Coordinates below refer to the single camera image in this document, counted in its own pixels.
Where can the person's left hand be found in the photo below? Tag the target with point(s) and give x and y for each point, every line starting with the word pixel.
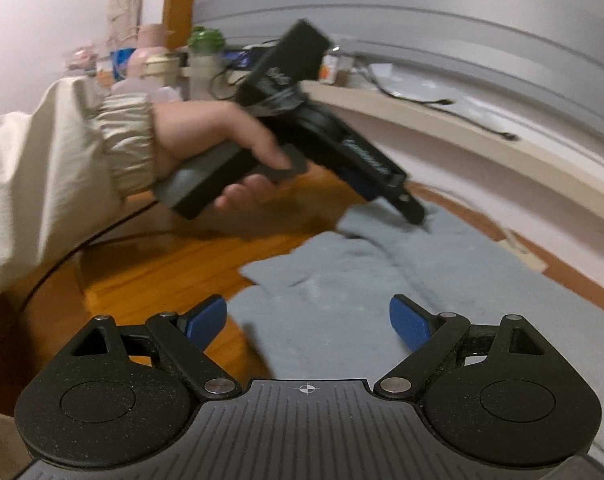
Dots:
pixel 197 125

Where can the wooden window frame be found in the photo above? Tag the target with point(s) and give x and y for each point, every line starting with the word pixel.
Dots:
pixel 179 0

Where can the beige curtain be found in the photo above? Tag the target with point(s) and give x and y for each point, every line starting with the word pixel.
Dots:
pixel 124 5

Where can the grey sweatshirt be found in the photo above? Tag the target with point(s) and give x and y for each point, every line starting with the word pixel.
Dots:
pixel 342 285

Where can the pink bottle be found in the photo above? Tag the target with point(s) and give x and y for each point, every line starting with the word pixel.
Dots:
pixel 144 55

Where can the beige windowsill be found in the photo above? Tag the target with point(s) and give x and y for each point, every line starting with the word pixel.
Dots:
pixel 482 145

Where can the cream cup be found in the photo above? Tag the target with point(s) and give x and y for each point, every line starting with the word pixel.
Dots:
pixel 162 67

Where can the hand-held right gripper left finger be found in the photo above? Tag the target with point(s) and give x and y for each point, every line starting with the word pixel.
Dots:
pixel 207 321

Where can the small green potted plant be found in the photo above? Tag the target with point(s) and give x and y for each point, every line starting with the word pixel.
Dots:
pixel 204 40

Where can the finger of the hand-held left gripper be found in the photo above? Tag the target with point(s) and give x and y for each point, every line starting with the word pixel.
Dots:
pixel 407 205
pixel 359 185

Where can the grey window blinds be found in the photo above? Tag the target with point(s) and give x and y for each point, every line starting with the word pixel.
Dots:
pixel 432 20

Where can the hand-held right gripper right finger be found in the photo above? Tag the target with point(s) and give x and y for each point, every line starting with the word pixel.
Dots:
pixel 407 322

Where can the orange white small container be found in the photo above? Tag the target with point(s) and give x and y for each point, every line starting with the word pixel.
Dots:
pixel 327 72

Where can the beige socket plate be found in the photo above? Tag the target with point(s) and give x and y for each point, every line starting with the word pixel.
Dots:
pixel 529 260

